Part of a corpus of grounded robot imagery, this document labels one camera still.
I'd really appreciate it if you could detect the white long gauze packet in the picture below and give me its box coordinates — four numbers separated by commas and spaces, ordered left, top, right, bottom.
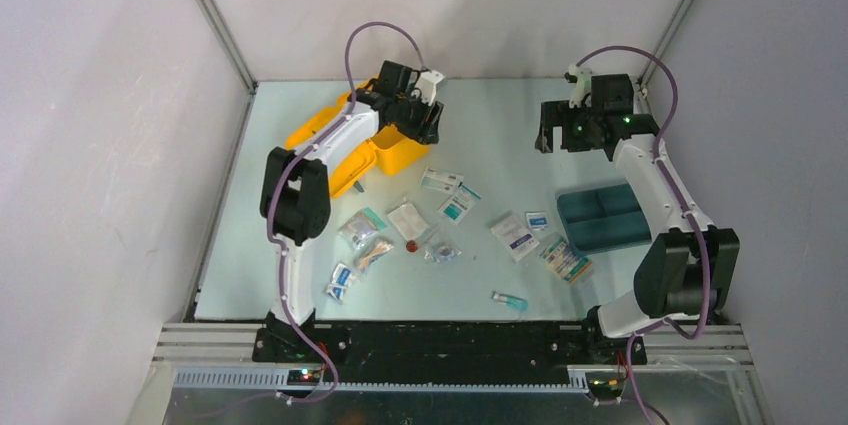
420, 167, 465, 194

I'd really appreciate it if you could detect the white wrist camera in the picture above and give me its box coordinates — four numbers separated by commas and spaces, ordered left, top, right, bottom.
564, 64, 593, 109
413, 69, 445, 106

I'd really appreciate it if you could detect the teal medical gauze packet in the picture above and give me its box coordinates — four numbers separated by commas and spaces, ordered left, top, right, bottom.
438, 183, 482, 224

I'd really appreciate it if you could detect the white blue alcohol pad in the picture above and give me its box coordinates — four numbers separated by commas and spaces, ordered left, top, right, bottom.
331, 262, 358, 288
325, 284, 348, 304

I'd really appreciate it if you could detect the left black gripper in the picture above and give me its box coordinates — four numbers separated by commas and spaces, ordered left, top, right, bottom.
393, 87, 442, 145

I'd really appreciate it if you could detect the clear bag white gauze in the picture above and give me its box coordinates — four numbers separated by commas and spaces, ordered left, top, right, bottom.
387, 200, 430, 241

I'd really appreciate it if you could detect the aluminium frame front beam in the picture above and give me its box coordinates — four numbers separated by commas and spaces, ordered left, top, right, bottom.
129, 321, 773, 424

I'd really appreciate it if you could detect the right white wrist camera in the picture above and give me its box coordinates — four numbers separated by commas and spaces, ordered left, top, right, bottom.
564, 64, 593, 109

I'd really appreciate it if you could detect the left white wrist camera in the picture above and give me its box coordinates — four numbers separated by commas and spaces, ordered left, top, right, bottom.
413, 69, 445, 106

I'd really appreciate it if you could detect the yellow medicine kit box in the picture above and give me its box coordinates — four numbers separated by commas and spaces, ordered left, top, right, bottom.
282, 81, 435, 198

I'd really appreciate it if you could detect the cotton swabs bag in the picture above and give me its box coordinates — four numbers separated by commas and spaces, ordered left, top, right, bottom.
354, 237, 394, 272

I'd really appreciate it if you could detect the teal divided tray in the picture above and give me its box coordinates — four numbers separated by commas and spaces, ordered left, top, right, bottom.
556, 184, 652, 255

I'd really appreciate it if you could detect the tape roll clear bag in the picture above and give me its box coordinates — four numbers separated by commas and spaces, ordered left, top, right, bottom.
425, 240, 462, 263

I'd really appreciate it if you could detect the white blue text packet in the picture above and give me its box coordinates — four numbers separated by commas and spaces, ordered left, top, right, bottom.
490, 214, 540, 263

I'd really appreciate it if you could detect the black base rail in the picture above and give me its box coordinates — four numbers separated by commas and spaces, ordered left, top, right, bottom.
252, 316, 647, 386

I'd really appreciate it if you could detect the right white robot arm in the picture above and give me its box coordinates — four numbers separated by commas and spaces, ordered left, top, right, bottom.
535, 66, 740, 363

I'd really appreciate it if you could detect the teal header plastic bag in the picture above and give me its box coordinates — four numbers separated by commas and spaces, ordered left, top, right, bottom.
338, 207, 387, 250

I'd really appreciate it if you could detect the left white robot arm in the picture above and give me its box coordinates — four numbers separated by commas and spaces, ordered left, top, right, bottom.
260, 60, 445, 362

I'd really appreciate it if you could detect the small white blue sachet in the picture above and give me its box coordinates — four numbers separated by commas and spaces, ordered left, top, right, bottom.
525, 211, 549, 231

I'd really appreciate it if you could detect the teal capped small tube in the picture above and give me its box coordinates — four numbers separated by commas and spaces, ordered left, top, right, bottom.
491, 291, 528, 313

